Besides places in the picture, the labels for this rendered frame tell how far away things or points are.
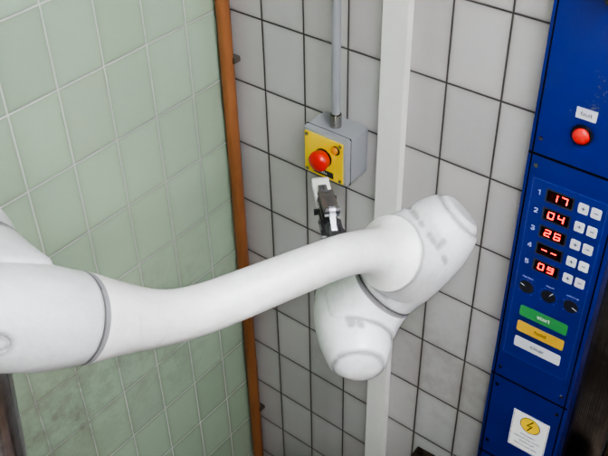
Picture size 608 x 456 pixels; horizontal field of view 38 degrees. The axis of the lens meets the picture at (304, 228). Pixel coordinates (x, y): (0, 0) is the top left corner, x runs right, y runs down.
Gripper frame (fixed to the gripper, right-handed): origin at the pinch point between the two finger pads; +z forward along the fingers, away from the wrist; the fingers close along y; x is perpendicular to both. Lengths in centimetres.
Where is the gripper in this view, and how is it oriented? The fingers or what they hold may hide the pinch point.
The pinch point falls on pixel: (322, 192)
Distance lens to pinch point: 153.1
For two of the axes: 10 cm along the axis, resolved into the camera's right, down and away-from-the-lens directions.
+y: 0.2, 7.8, 6.2
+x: 9.9, -0.8, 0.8
